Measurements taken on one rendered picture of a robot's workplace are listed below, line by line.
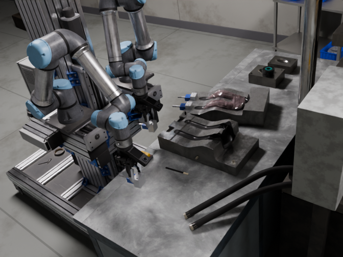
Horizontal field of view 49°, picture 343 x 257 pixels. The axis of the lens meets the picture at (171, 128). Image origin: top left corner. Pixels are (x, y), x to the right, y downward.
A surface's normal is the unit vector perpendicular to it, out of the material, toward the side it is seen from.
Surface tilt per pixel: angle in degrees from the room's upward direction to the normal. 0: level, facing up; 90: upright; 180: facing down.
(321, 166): 90
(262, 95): 0
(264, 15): 90
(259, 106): 0
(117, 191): 0
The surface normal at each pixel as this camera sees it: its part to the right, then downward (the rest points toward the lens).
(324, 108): -0.15, -0.80
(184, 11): -0.62, 0.54
